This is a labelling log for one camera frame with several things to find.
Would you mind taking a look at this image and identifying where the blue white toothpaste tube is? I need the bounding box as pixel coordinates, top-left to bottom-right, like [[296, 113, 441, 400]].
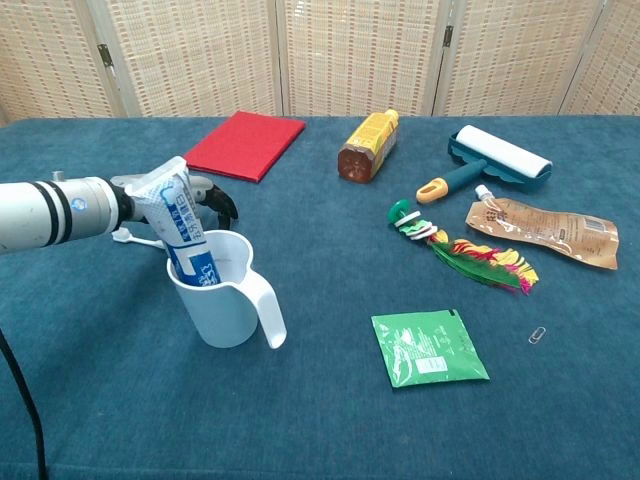
[[123, 155, 222, 290]]

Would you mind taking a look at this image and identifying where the teal lint roller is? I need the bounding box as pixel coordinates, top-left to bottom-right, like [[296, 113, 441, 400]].
[[415, 124, 554, 206]]

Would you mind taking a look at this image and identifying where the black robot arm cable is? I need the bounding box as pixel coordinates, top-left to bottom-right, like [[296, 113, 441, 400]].
[[0, 327, 49, 480]]

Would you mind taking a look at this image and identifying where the colourful feather shuttlecock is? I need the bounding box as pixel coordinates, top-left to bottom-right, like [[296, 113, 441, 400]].
[[387, 199, 541, 296]]

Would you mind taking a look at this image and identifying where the yellow label drink bottle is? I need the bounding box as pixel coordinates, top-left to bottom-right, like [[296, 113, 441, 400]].
[[337, 109, 401, 185]]

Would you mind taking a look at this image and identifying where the white plastic cup with handle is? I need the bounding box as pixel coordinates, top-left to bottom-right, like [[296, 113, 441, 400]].
[[166, 229, 289, 350]]

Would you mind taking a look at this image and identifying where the brown spout pouch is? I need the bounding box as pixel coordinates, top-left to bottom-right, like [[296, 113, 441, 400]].
[[464, 184, 620, 271]]

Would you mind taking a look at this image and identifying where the green foil sachet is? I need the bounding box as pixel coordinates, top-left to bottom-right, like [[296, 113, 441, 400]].
[[370, 308, 491, 389]]

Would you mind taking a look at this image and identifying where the white toothbrush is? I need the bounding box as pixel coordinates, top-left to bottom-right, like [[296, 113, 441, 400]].
[[111, 227, 167, 250]]

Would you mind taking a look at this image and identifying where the dark teal tablecloth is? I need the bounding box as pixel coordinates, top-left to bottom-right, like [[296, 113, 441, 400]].
[[0, 115, 640, 480]]

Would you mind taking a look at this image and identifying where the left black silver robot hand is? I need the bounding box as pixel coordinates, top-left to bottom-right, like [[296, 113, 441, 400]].
[[110, 172, 240, 232]]

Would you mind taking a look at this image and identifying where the red notebook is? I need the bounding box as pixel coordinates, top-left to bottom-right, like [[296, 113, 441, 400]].
[[183, 110, 307, 185]]

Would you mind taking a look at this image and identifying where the woven bamboo folding screen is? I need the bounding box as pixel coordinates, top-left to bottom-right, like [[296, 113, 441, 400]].
[[0, 0, 640, 119]]

